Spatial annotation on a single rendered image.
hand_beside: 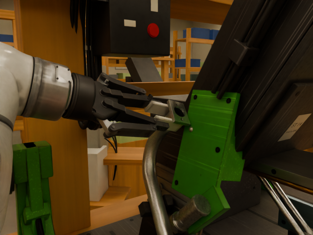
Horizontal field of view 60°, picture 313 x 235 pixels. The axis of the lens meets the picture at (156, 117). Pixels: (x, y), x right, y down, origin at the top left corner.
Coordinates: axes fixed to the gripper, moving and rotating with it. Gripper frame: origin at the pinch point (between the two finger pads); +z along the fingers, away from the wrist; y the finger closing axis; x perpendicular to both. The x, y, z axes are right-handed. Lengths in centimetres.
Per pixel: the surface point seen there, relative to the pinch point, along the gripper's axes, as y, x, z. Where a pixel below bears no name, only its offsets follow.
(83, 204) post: -3.6, 37.3, -2.4
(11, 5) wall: 863, 550, 33
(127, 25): 23.0, -2.8, -5.8
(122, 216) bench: -6.3, 40.0, 10.9
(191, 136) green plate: -5.0, -1.1, 4.4
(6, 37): 546, 428, 16
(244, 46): -1.2, -20.6, 0.6
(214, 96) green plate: -1.4, -9.6, 4.4
